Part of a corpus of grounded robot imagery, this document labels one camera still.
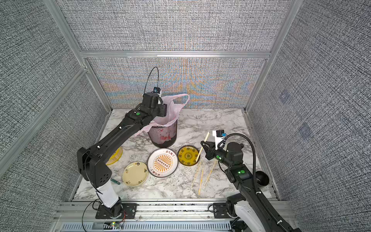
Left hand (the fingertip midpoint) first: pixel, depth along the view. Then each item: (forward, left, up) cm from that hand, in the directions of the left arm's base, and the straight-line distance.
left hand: (163, 103), depth 82 cm
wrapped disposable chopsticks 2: (-25, -20, -30) cm, 44 cm away
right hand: (-22, -20, -6) cm, 30 cm away
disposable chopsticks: (-25, -20, -8) cm, 33 cm away
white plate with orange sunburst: (-23, +3, -29) cm, 37 cm away
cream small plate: (-29, +19, -29) cm, 45 cm away
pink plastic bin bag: (-1, -5, -6) cm, 8 cm away
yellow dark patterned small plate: (-18, -13, -30) cm, 38 cm away
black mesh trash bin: (-13, +2, -15) cm, 20 cm away
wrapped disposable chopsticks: (-31, -26, -29) cm, 50 cm away
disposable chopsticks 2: (-34, -20, -30) cm, 50 cm away
